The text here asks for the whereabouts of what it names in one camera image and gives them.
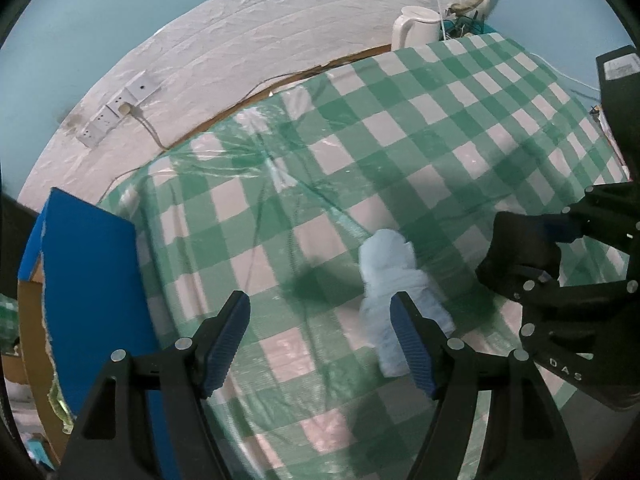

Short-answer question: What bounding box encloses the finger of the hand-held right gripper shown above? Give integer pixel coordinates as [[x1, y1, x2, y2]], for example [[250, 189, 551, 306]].
[[547, 182, 640, 261], [475, 260, 640, 411]]

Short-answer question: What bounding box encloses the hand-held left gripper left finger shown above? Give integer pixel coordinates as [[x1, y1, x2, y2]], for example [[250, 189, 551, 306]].
[[59, 290, 252, 480]]

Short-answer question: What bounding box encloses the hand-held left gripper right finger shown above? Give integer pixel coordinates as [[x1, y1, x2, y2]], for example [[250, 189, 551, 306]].
[[390, 291, 581, 480]]

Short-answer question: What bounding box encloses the pale blue fluffy cloth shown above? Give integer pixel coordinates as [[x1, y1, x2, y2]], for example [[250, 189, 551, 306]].
[[359, 229, 457, 377]]

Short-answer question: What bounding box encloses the black soft cloth bundle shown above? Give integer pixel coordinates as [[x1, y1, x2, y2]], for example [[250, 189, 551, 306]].
[[487, 211, 563, 281]]

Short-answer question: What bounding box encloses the blue cardboard box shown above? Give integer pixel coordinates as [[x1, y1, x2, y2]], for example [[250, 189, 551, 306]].
[[17, 187, 181, 480]]

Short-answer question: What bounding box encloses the green checked tablecloth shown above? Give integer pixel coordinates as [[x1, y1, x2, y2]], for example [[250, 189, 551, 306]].
[[97, 31, 631, 480]]

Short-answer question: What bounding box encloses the folded green checked cloth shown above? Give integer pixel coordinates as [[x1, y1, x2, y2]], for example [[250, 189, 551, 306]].
[[0, 295, 21, 356]]

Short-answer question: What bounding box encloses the white electric kettle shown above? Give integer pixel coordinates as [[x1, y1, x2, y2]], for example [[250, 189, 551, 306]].
[[391, 6, 443, 51]]

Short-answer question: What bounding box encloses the white power strip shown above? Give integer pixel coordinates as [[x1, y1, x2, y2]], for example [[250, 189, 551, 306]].
[[77, 71, 162, 148]]

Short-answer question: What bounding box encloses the white cable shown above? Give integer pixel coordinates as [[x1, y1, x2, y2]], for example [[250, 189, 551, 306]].
[[535, 52, 601, 92]]

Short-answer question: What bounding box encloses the grey plug cable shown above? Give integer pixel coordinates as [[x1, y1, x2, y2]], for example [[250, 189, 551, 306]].
[[122, 102, 171, 152]]

